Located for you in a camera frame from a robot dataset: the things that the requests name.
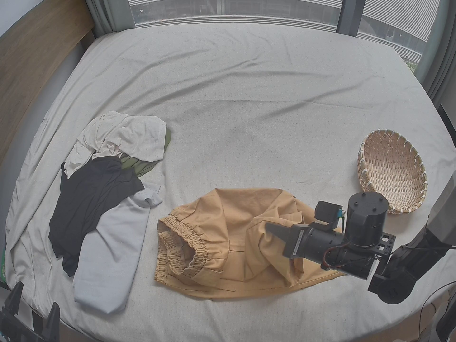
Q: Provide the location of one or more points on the green garment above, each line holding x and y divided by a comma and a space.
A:
140, 167

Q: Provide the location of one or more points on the tan shorts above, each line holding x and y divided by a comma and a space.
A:
221, 226

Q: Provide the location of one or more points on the pale grey garment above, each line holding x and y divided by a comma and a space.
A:
110, 248

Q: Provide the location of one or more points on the grey-green curtain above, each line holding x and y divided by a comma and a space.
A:
103, 5
445, 48

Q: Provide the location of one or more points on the round woven basket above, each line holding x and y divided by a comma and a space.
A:
392, 169

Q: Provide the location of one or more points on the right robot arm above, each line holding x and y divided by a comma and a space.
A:
367, 219

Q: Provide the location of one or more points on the black garment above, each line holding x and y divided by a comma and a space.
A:
92, 198

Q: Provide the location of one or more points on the bed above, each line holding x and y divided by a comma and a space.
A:
249, 102

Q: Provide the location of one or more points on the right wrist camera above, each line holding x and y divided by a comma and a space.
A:
326, 210

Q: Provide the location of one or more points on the white garment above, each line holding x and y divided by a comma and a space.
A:
135, 137

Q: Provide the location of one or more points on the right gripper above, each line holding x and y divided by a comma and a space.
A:
320, 242

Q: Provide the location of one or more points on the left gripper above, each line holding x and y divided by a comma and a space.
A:
21, 333

